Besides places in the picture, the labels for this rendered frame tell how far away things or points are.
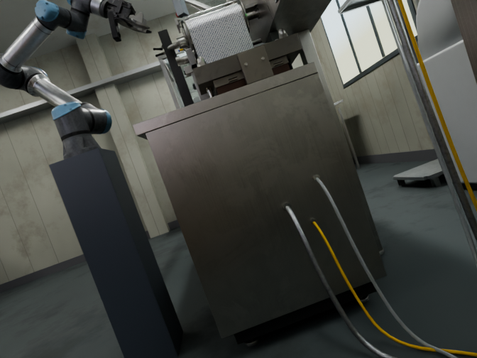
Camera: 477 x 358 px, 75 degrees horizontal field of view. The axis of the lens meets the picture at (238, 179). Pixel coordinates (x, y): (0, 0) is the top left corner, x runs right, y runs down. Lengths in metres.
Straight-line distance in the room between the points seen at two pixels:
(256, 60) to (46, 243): 5.09
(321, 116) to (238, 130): 0.29
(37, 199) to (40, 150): 0.76
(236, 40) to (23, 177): 4.89
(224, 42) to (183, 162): 0.59
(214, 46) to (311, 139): 0.59
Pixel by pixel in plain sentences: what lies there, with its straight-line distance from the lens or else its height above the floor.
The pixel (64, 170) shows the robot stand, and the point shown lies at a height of 0.86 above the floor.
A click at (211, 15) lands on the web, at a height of 1.28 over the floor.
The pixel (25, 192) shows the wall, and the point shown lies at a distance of 5.87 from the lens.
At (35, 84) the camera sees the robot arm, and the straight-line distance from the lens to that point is 1.77.
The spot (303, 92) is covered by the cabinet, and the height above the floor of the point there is 0.81.
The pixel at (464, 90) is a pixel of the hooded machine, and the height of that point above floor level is 0.61.
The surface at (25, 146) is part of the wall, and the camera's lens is 5.86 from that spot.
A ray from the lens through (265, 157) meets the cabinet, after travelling 1.07.
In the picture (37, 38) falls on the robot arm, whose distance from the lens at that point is 1.61.
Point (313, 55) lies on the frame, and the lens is 1.60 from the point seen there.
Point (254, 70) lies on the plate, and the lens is 1.16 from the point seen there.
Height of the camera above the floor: 0.66
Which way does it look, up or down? 3 degrees down
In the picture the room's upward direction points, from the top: 20 degrees counter-clockwise
